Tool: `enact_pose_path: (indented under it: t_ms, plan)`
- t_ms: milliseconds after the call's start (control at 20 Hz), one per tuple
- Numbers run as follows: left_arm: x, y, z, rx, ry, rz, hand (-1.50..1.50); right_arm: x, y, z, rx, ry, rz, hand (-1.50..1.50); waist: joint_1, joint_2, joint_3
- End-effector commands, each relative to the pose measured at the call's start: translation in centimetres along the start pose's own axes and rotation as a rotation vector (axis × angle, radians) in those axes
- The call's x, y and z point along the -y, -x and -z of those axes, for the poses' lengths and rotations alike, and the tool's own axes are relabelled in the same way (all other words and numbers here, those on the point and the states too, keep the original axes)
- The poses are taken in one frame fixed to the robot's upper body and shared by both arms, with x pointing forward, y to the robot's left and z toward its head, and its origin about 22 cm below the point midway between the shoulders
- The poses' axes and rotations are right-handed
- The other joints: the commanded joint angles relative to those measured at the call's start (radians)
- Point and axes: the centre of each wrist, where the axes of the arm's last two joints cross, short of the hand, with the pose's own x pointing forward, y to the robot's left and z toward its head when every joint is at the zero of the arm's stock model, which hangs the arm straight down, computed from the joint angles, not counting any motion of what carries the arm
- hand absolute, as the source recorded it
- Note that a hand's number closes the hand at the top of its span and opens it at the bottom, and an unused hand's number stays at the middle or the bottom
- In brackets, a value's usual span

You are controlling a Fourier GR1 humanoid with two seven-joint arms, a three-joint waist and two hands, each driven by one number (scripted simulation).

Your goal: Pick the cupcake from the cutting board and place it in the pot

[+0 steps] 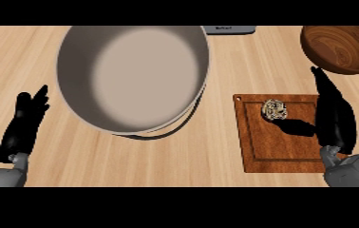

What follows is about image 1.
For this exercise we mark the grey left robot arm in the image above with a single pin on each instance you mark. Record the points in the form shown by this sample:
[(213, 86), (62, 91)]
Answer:
[(13, 171)]

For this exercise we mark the brown wooden bowl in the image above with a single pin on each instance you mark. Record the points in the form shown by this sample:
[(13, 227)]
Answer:
[(334, 48)]

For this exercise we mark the grey flat appliance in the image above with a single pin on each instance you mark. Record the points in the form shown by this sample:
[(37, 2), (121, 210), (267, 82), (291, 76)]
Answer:
[(229, 29)]

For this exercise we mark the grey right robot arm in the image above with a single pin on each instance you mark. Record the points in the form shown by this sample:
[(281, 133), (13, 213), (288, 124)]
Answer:
[(340, 168)]

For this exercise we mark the pale speckled cupcake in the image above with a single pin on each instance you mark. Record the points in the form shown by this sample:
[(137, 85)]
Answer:
[(273, 109)]

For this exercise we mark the large grey pot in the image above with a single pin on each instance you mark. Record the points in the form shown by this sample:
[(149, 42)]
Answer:
[(133, 79)]

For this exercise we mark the brown wooden cutting board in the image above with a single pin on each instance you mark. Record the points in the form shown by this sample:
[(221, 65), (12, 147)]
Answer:
[(281, 143)]

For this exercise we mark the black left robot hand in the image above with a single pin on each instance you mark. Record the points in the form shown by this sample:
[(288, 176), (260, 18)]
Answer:
[(21, 127)]

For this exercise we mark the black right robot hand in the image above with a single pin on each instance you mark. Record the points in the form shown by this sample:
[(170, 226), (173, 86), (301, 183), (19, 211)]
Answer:
[(334, 117)]

